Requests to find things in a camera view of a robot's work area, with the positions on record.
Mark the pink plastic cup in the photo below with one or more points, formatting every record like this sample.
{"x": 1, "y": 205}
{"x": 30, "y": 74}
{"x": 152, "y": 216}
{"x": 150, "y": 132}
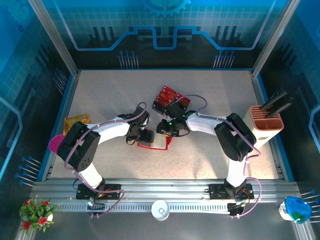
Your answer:
{"x": 56, "y": 143}

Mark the white round container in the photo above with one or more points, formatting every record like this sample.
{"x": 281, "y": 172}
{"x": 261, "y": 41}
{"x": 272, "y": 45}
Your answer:
{"x": 160, "y": 210}

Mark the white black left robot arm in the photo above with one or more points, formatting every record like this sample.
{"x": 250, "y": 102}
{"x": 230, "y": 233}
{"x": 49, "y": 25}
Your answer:
{"x": 110, "y": 130}

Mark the red snack packets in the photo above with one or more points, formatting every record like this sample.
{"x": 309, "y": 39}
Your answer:
{"x": 185, "y": 102}

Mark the beige knife block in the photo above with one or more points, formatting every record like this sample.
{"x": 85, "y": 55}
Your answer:
{"x": 268, "y": 123}

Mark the artificial red flower plant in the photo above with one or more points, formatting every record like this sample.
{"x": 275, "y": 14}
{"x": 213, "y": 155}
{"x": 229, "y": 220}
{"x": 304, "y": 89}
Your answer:
{"x": 35, "y": 212}

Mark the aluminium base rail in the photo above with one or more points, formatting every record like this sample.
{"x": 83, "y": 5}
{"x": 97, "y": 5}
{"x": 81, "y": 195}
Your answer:
{"x": 162, "y": 190}

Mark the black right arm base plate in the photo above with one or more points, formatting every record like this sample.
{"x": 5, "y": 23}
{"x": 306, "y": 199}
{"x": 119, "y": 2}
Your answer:
{"x": 217, "y": 191}

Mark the dark credit card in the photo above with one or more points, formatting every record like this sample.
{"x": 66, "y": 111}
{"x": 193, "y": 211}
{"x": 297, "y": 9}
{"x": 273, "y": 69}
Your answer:
{"x": 158, "y": 107}

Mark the red credit card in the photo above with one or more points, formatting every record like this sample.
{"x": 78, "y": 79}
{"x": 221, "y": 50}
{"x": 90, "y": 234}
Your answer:
{"x": 169, "y": 91}
{"x": 161, "y": 100}
{"x": 165, "y": 96}

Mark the yellow snack bag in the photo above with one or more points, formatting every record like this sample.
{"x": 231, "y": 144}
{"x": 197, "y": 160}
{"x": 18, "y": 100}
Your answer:
{"x": 75, "y": 121}

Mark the aluminium frame post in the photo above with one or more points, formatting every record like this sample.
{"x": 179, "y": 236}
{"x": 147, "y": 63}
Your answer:
{"x": 53, "y": 32}
{"x": 276, "y": 32}

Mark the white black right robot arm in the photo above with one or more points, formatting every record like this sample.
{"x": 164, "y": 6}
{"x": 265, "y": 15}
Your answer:
{"x": 205, "y": 123}

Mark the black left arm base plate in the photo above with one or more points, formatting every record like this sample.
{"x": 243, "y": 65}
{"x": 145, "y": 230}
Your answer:
{"x": 85, "y": 193}

